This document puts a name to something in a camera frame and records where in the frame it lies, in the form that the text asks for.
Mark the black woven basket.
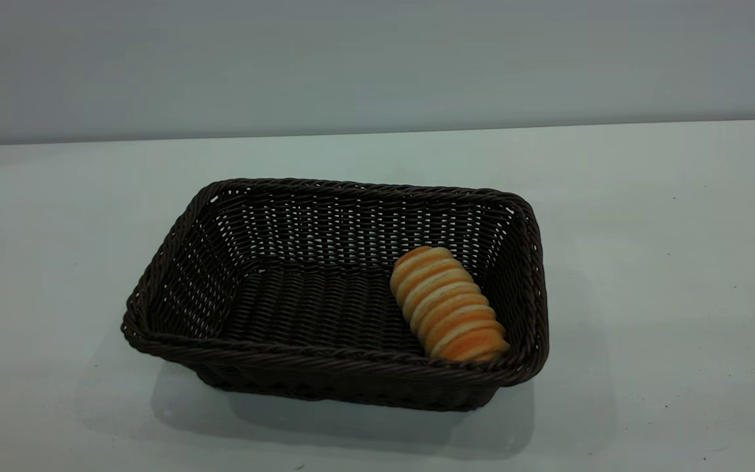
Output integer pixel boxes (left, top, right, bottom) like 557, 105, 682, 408
121, 178, 550, 412

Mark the ridged orange bread roll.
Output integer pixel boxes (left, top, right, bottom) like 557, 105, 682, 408
389, 246, 511, 363

